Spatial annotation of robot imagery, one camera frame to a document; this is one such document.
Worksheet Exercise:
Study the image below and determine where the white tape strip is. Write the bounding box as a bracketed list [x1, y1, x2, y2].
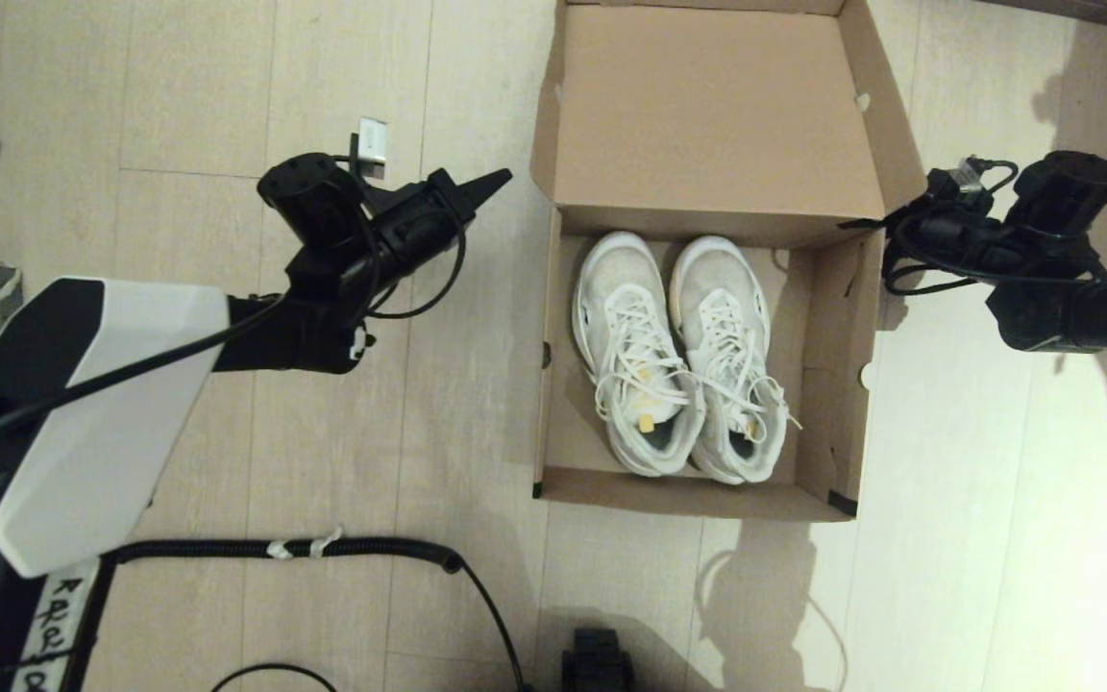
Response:
[268, 526, 346, 560]

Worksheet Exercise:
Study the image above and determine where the white mesh sneaker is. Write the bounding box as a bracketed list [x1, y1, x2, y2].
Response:
[571, 231, 706, 478]
[669, 235, 802, 485]

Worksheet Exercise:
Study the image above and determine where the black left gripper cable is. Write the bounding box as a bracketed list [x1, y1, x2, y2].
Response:
[366, 207, 468, 320]

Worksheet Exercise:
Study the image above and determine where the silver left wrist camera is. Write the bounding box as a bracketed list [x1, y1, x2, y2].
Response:
[352, 117, 390, 180]

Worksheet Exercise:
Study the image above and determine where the white handwritten tape label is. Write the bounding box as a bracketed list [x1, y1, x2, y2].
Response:
[11, 562, 103, 692]

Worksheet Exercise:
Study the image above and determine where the brown cardboard shoe box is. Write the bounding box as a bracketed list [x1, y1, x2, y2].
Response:
[531, 0, 929, 523]

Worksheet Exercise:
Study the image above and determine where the black coiled floor cable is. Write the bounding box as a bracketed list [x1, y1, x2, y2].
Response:
[104, 536, 535, 692]

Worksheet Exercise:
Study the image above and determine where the dark wooden furniture edge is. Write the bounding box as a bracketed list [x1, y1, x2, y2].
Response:
[981, 0, 1107, 39]

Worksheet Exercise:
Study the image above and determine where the black cable loop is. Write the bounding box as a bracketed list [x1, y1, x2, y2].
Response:
[212, 662, 338, 692]

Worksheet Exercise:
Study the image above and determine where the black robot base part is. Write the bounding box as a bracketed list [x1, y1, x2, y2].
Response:
[561, 629, 634, 692]

